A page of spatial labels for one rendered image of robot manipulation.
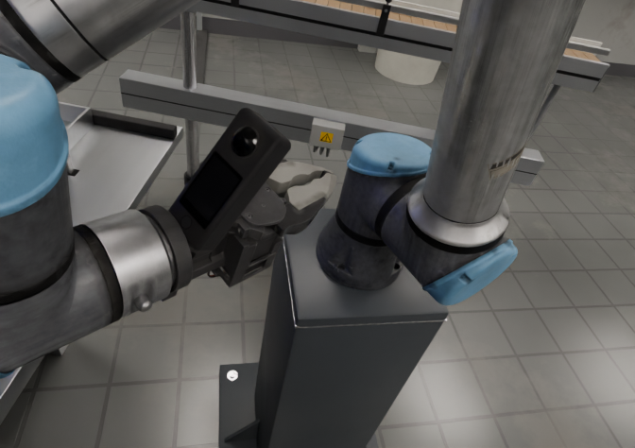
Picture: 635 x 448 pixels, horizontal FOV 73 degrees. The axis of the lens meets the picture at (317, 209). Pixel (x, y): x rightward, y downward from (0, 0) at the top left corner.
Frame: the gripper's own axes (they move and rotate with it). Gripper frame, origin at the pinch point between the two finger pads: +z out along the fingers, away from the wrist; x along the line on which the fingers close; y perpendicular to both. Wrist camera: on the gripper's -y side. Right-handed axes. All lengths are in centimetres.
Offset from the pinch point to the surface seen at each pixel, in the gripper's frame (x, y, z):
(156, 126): -36.4, 20.6, 2.4
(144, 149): -33.5, 22.7, -1.2
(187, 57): -100, 47, 52
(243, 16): -86, 25, 60
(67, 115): -47, 24, -8
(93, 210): -23.8, 22.8, -13.9
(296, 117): -67, 54, 78
